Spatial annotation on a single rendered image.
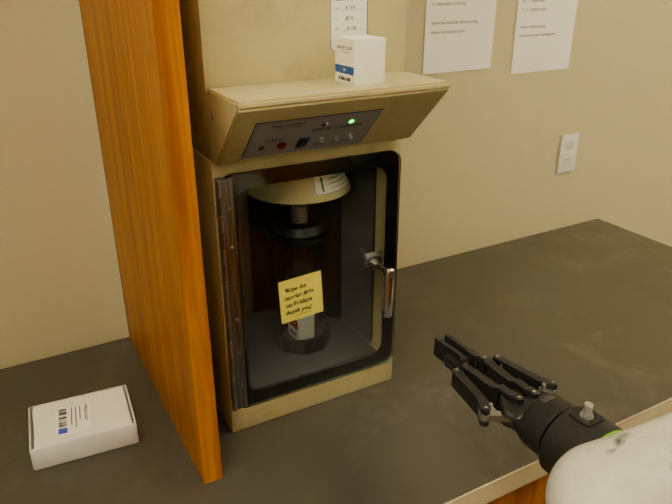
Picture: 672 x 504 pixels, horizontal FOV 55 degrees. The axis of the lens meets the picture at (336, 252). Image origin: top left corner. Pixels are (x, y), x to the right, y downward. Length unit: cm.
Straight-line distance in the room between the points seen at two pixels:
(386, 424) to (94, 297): 66
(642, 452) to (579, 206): 158
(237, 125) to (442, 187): 98
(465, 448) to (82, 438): 61
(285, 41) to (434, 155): 82
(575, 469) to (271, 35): 65
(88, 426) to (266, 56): 65
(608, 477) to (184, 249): 54
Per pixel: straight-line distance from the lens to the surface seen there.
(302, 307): 105
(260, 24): 92
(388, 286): 106
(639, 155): 229
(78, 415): 118
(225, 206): 93
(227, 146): 86
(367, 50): 90
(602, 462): 62
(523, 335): 144
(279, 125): 85
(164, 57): 78
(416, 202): 169
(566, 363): 137
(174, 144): 80
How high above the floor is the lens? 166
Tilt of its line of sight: 24 degrees down
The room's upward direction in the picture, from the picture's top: straight up
